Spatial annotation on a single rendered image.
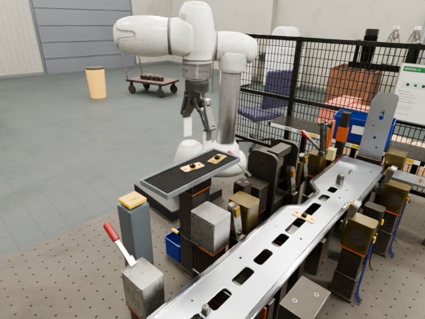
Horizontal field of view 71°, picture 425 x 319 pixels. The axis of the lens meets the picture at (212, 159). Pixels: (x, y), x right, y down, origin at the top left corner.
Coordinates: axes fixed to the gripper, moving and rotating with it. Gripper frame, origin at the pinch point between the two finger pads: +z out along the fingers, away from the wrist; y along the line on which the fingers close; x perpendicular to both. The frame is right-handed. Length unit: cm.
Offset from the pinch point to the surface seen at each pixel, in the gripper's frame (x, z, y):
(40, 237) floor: -61, 127, -153
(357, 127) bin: 106, 16, -8
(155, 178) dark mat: -15.5, 11.3, -0.6
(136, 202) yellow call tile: -25.3, 11.3, 9.9
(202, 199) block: 0.5, 22.3, 3.0
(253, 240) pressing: 6.8, 27.2, 25.9
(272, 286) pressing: 0, 27, 43
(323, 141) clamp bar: 70, 15, -1
